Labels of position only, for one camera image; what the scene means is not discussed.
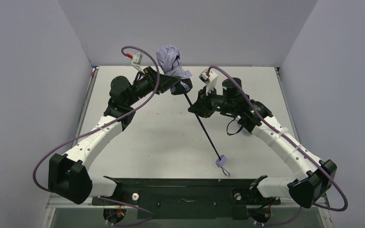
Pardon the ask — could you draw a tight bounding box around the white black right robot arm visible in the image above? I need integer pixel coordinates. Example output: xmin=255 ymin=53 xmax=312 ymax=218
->
xmin=188 ymin=78 xmax=337 ymax=209

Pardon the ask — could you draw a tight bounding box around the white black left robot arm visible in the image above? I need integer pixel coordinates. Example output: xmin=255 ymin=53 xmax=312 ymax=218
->
xmin=48 ymin=66 xmax=181 ymax=204

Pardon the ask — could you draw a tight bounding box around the aluminium front frame rail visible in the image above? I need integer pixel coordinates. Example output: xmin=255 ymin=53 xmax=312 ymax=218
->
xmin=46 ymin=195 xmax=329 ymax=209

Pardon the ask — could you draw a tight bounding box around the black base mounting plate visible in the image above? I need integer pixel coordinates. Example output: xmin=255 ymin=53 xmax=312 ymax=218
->
xmin=97 ymin=177 xmax=280 ymax=225

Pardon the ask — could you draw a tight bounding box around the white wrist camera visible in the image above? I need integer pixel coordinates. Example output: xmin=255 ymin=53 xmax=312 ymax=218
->
xmin=199 ymin=70 xmax=218 ymax=95
xmin=131 ymin=51 xmax=144 ymax=73

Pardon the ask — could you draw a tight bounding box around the lavender folding umbrella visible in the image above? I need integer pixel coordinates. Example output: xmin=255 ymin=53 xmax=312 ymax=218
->
xmin=156 ymin=45 xmax=231 ymax=177

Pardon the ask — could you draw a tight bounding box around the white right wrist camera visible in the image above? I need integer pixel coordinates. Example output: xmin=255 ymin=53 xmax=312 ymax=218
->
xmin=199 ymin=70 xmax=218 ymax=95

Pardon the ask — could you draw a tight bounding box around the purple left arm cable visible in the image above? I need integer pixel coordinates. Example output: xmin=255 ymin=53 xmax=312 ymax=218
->
xmin=32 ymin=46 xmax=161 ymax=228

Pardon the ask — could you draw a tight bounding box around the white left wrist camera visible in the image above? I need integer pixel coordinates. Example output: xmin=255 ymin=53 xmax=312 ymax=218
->
xmin=131 ymin=51 xmax=144 ymax=73

